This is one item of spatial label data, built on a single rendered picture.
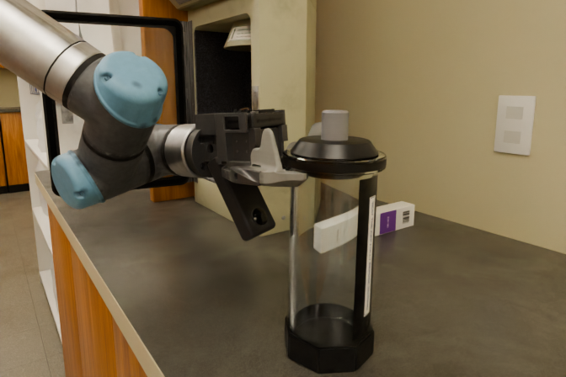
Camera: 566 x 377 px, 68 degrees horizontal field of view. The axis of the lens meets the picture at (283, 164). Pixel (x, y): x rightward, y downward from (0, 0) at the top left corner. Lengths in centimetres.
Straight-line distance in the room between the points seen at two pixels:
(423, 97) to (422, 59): 9
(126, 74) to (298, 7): 46
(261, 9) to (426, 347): 60
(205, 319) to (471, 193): 65
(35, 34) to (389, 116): 84
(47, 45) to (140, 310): 35
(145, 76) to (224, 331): 31
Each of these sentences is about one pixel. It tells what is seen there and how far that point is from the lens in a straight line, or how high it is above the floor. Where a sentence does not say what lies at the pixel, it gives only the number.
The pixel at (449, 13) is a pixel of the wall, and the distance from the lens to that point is 104.
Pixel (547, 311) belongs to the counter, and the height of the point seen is 94.
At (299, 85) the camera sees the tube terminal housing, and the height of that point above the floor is 124.
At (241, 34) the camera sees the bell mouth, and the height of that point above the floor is 134.
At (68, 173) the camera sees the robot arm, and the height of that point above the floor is 113.
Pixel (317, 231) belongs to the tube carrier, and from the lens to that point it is 42.
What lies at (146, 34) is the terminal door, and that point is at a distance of 105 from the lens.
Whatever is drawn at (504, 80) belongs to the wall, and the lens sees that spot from 96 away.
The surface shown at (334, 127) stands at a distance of 43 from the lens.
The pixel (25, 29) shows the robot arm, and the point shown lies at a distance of 53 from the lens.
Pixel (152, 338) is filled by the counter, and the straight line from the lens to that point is 56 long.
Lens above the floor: 124
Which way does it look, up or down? 11 degrees down
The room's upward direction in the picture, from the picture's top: straight up
